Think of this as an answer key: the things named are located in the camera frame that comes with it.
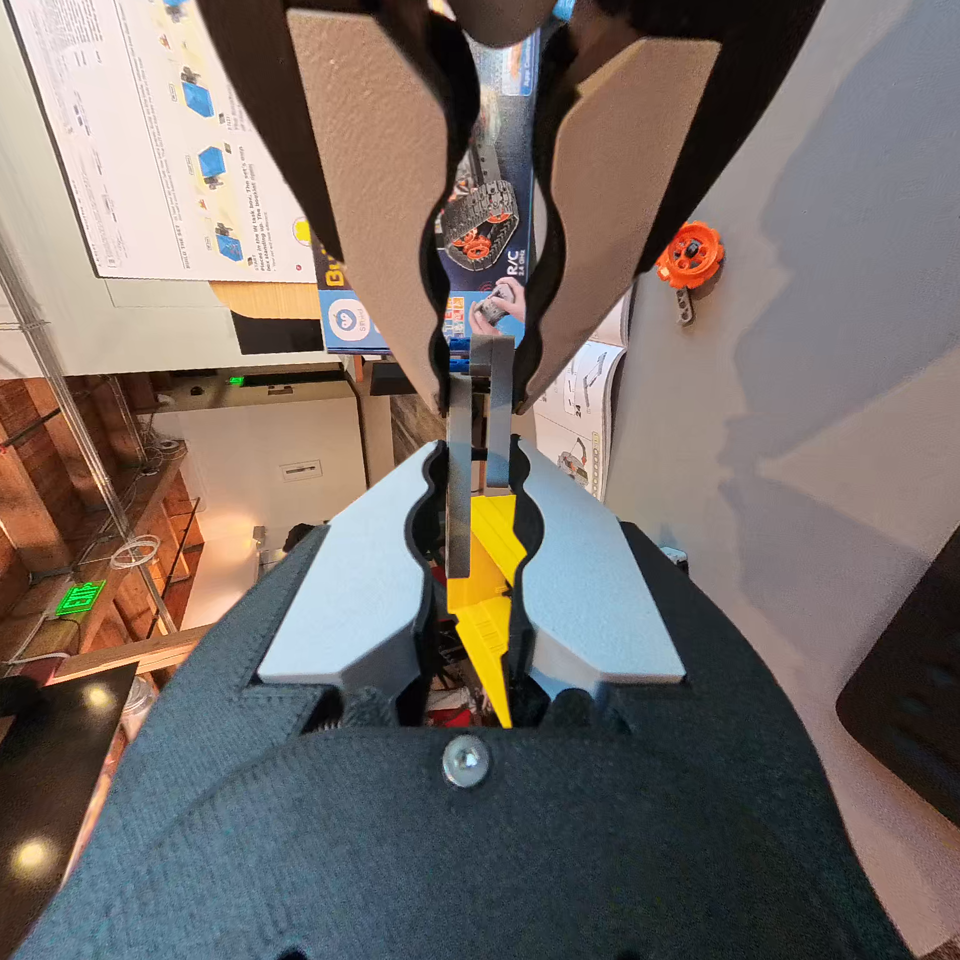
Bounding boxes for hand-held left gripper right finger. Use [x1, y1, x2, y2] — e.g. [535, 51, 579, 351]
[510, 435, 688, 705]

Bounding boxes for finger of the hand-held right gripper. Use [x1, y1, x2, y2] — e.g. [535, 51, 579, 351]
[287, 8, 482, 416]
[513, 30, 722, 418]

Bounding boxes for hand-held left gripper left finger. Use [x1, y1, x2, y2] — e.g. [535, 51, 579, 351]
[256, 440, 445, 709]

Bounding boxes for grey beam black pins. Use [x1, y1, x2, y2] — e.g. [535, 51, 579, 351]
[442, 376, 475, 582]

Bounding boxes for grey angled beam blue pins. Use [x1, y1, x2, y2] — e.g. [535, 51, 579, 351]
[449, 332, 517, 496]

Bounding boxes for orange wheel beam assembly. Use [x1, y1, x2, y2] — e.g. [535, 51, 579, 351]
[655, 221, 724, 328]

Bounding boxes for yellow storage bin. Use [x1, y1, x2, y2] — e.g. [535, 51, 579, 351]
[445, 492, 518, 730]

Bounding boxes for printed toy box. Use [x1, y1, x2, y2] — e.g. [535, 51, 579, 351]
[319, 0, 540, 356]

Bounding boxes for open instruction booklet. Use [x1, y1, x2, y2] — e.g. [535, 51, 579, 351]
[534, 293, 631, 502]

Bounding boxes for white printed instruction sheet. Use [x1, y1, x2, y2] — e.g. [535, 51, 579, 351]
[7, 0, 322, 284]

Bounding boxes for green exit sign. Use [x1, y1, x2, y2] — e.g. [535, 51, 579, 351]
[57, 582, 108, 619]

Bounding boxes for black perforated panel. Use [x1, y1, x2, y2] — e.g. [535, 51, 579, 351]
[835, 526, 960, 826]

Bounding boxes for black wall screen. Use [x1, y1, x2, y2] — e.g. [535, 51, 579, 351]
[228, 310, 324, 356]

